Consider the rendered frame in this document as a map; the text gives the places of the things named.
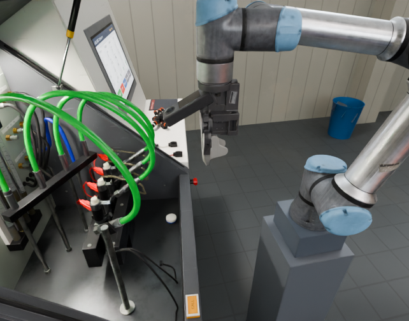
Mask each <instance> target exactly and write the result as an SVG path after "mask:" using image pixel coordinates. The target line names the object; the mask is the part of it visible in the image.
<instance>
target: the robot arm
mask: <svg viewBox="0 0 409 321"><path fill-rule="evenodd" d="M195 26H196V56H197V60H196V61H197V79H198V81H197V87H198V89H199V90H197V91H195V92H193V93H192V94H190V95H189V96H187V97H185V98H183V99H182V100H180V101H179V102H177V103H175V104H174V105H172V106H170V107H169V108H166V109H165V110H164V111H163V120H164V122H165V123H166V125H167V126H168V127H171V126H172V125H175V124H176V123H178V122H179V121H181V120H183V119H185V118H187V117H188V116H190V115H191V114H193V113H195V112H197V111H198V110H199V123H200V128H201V147H202V158H203V162H204V163H205V164H206V165H207V166H209V163H210V160H211V159H213V158H216V157H220V156H223V155H226V154H227V153H228V149H227V148H226V147H225V145H226V142H225V141H224V140H223V139H220V138H218V137H217V135H218V134H219V135H228V136H237V135H238V126H239V117H240V114H239V112H238V103H239V93H240V83H238V81H237V79H233V65H234V51H242V52H283V51H291V50H293V49H295V48H296V47H297V45H303V46H312V47H317V48H326V49H331V50H340V51H346V52H354V53H360V54H368V55H376V57H377V59H378V60H380V61H386V62H392V63H395V64H398V65H400V66H403V67H404V68H407V69H409V18H405V17H394V18H392V19H390V20H382V19H377V18H368V17H359V16H354V15H346V14H341V13H332V12H327V11H319V10H310V9H305V8H296V7H291V6H281V5H277V4H268V3H265V2H264V1H254V2H253V3H250V4H248V5H247V6H246V7H245V8H238V4H237V0H197V2H196V23H195ZM406 83H407V87H408V91H407V93H406V94H405V95H404V97H403V98H402V100H400V102H399V103H398V105H397V106H396V107H395V108H394V110H393V111H392V112H391V114H390V115H389V116H388V117H387V119H386V120H385V122H384V123H383V124H382V125H381V126H380V128H379V129H378V131H377V132H376V133H375V134H374V136H373V137H372V138H371V139H370V141H369V142H368V144H367V145H366V146H365V147H364V149H363V150H362V151H361V153H360V154H359V155H358V156H357V158H356V159H355V161H354V162H353V163H352V164H351V165H350V167H349V168H348V169H347V165H346V163H345V162H344V161H342V160H341V159H339V158H337V157H333V156H330V155H314V156H311V157H310V158H308V160H307V161H306V165H305V166H304V168H305V170H304V173H303V177H302V180H301V185H300V188H299V193H298V194H297V196H296V197H295V199H293V201H292V202H291V205H290V208H289V214H290V216H291V218H292V219H293V221H295V223H297V224H298V225H300V226H301V227H304V228H305V229H309V230H312V231H325V230H327V231H329V232H330V233H332V234H335V235H339V236H349V235H352V234H357V233H360V232H362V231H364V230H365V229H367V228H368V227H369V226H370V224H371V222H372V219H371V218H372V217H371V213H370V212H369V210H370V209H371V208H372V207H373V205H374V204H375V203H376V202H377V195H376V192H377V191H378V190H379V188H380V187H381V186H382V185H383V184H384V183H385V182H386V181H387V180H388V179H389V177H390V176H391V175H392V174H393V173H394V172H395V170H397V168H398V167H399V166H400V165H401V164H402V163H403V162H404V161H405V159H406V158H407V157H408V156H409V78H408V79H407V81H406ZM236 123H237V126H236Z"/></svg>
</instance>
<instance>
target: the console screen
mask: <svg viewBox="0 0 409 321"><path fill-rule="evenodd" d="M83 31H84V33H85V36H86V38H87V40H88V42H89V45H90V47H91V49H92V51H93V53H94V56H95V58H96V60H97V63H98V64H99V67H100V68H101V71H102V73H103V75H104V78H105V80H106V82H107V84H108V86H109V88H110V90H111V93H113V94H116V95H118V96H121V97H123V98H125V99H127V100H128V101H130V102H131V100H132V98H133V94H134V90H135V88H136V84H137V83H136V80H135V78H134V75H133V72H132V70H131V67H130V65H129V62H128V60H127V57H126V54H125V52H124V49H123V47H122V44H121V42H120V39H119V37H118V34H117V32H116V29H115V26H114V25H113V21H112V19H111V17H110V14H109V15H107V16H105V17H104V18H102V19H101V20H98V21H97V22H95V23H94V24H92V25H90V26H89V27H87V28H86V29H84V30H83Z"/></svg>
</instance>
